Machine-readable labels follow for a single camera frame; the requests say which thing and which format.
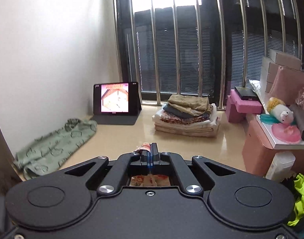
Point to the white flat board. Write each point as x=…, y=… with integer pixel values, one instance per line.
x=266, y=134

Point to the large salmon pink storage box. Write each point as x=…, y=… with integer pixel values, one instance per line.
x=256, y=154

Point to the black flat box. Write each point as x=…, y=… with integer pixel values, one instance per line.
x=245, y=93

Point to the red floral white garment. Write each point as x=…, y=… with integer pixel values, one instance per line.
x=142, y=148

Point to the stack of pale cardboard boxes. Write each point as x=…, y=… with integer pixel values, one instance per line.
x=271, y=72

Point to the tablet in black folio case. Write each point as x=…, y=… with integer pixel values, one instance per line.
x=114, y=97

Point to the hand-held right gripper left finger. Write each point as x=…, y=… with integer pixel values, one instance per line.
x=146, y=156

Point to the stack of folded clothes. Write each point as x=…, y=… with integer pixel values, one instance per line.
x=186, y=119

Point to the pink paper bag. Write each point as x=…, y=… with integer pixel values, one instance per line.
x=289, y=84

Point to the neon yellow black garment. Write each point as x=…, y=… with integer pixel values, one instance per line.
x=302, y=196

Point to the tall white box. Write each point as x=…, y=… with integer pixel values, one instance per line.
x=279, y=164

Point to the magenta pink box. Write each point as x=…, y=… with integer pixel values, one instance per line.
x=233, y=114
x=244, y=104

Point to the pink plastic dish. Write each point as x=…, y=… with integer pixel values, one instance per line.
x=284, y=134

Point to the dark grey rolled sheet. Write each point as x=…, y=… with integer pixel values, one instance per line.
x=302, y=122

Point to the yellow white plush toy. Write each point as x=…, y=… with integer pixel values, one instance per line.
x=281, y=109

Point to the green patterned garment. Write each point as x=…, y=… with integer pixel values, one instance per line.
x=57, y=144

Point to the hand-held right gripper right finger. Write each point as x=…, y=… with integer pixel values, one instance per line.
x=154, y=156

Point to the clear plastic wrapped sheet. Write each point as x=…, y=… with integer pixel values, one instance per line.
x=257, y=89

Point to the teal plastic dish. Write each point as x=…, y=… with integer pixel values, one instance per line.
x=267, y=119

